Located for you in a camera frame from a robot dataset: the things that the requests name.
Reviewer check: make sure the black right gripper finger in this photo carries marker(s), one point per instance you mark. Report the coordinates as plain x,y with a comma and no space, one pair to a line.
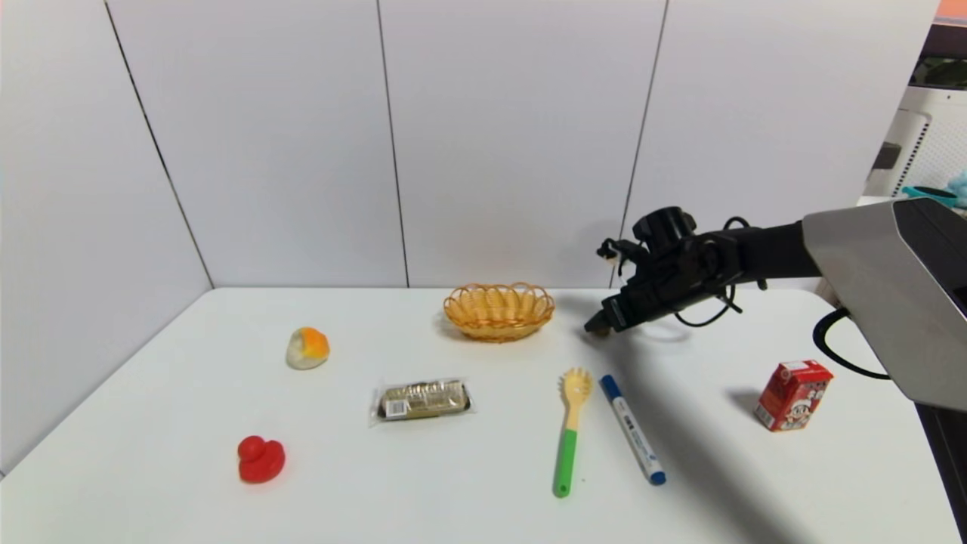
625,295
597,322

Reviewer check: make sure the light blue plush toy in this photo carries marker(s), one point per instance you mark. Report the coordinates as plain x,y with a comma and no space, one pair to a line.
959,189

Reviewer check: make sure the white and orange egg toy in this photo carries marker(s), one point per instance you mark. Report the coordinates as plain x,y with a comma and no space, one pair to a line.
308,347

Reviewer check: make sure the yellow woven wicker basket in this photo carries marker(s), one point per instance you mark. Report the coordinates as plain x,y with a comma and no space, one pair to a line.
498,311

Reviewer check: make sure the white pegboard panel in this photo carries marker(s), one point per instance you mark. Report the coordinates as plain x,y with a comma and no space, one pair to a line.
937,143

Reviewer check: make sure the white marker with blue cap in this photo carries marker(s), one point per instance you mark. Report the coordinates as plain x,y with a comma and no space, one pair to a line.
633,429

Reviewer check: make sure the black clip on pegboard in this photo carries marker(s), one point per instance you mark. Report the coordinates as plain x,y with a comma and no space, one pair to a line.
885,156

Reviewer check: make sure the gold wrapped snack pack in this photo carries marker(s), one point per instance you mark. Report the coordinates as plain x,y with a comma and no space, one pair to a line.
423,399

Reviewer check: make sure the teal bowl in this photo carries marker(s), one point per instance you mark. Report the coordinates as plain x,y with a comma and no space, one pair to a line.
929,193

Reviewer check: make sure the red milk carton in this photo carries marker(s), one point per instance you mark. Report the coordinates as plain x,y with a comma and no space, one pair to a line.
793,395

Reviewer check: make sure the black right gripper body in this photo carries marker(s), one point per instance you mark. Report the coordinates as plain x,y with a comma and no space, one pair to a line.
615,314

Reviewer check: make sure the red rubber duck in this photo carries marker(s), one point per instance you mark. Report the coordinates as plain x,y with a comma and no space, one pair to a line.
261,459

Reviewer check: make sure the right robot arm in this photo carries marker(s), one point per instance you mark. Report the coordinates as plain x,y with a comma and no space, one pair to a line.
884,279

